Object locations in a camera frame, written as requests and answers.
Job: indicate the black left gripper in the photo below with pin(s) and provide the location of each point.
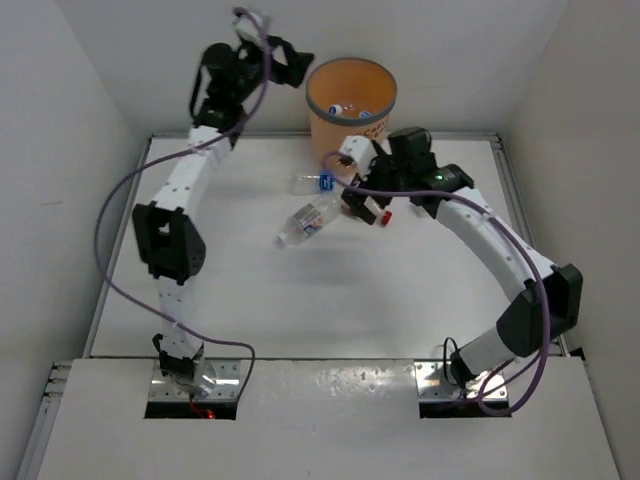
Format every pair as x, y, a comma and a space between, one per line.
288, 73

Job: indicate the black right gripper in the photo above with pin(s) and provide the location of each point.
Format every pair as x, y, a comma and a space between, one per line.
357, 206

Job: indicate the red cap crushed bottle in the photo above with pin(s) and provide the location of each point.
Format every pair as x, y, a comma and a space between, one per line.
366, 208

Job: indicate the clear bottle white label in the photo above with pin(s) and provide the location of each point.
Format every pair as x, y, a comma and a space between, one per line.
309, 220

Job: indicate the clear bottle blue label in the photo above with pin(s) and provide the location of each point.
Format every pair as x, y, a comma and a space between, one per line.
313, 182

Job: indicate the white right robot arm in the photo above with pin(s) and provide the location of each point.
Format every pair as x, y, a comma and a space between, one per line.
544, 298

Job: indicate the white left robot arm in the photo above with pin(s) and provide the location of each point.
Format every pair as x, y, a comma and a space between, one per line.
167, 238

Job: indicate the orange paper bin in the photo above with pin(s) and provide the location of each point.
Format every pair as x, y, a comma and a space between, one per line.
348, 79

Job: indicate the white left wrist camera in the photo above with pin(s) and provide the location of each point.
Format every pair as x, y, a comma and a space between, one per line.
251, 25

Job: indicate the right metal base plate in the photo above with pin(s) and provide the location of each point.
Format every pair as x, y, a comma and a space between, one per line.
432, 387

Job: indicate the metal base plate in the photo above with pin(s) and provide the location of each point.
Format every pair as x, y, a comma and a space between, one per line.
225, 380
432, 387

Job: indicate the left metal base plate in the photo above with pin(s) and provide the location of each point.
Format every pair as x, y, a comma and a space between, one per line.
225, 380

